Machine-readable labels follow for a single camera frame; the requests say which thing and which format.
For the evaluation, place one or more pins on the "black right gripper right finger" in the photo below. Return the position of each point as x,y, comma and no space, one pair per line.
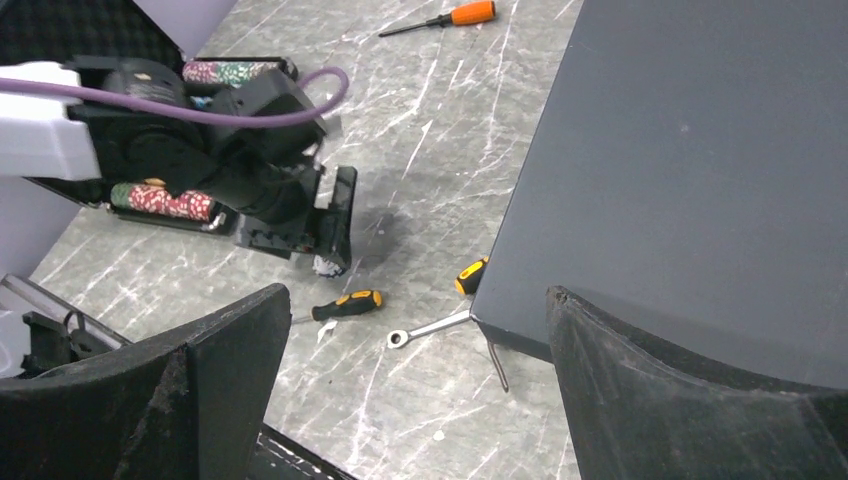
641,407

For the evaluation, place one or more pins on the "silver ratchet wrench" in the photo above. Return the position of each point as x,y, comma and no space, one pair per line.
400,338

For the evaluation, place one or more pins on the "dark grey rack unit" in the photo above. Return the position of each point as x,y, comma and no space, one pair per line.
688,175

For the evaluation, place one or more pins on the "black yellow long screwdriver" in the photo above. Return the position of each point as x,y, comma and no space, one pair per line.
468,280

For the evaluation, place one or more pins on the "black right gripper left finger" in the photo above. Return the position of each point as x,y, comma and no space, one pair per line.
199,397

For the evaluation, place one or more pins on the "white poker chip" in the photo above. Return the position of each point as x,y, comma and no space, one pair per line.
325,268

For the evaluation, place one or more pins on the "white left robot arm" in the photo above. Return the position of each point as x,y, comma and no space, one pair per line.
227,148

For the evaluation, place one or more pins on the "orange handled screwdriver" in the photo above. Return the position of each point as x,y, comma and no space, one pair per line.
469,14

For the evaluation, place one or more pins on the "black yellow short screwdriver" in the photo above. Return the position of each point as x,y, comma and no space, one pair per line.
352,304

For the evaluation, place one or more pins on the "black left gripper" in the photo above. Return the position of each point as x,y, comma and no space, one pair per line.
276,208

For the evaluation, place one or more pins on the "dark metal clamp tool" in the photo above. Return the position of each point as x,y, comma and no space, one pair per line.
500,372

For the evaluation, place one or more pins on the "black poker chip case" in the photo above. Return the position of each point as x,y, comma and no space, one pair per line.
169,32

